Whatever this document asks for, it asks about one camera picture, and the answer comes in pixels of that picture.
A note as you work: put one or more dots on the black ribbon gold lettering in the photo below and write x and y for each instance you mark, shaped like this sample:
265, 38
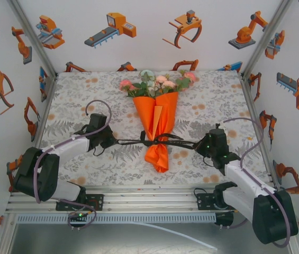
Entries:
150, 142

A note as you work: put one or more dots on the orange wrapping paper sheet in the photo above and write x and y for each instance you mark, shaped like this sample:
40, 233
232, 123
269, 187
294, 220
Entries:
144, 111

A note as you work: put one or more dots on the pink artificial rose stem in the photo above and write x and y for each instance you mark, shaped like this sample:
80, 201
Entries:
125, 84

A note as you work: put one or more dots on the light blue artificial flower stem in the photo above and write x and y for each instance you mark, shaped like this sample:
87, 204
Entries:
146, 74

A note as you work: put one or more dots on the coral artificial rose stem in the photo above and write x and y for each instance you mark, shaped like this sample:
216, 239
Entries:
189, 76

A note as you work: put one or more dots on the pale peach artificial rose stem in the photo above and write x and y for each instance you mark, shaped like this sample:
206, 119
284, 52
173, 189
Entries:
165, 80

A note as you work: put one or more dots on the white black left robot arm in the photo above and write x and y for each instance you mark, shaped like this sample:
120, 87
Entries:
70, 146

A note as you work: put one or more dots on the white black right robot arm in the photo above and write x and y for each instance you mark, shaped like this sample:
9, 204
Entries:
247, 177

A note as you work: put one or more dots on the floral print tablecloth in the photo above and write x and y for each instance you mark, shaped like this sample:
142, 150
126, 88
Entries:
72, 87

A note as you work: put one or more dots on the small black mounting block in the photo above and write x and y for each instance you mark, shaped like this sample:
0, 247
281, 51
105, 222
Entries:
224, 218

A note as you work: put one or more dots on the small circuit board green light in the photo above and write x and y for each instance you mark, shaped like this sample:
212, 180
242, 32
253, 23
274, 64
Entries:
79, 215

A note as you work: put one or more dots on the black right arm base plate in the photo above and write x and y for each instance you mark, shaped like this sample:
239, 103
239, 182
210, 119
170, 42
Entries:
204, 202

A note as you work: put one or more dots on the aluminium frame side rail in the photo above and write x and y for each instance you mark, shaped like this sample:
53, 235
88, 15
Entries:
268, 161
43, 119

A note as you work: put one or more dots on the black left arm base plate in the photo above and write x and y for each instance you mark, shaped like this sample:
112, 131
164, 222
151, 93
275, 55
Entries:
96, 202

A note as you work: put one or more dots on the aluminium frame table rail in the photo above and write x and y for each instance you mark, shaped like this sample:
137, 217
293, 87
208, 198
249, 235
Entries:
152, 202

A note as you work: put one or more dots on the aluminium frame corner post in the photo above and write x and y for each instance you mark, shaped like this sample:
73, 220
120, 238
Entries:
34, 39
265, 39

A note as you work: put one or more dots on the aluminium frame leg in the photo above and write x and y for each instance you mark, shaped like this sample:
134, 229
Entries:
5, 235

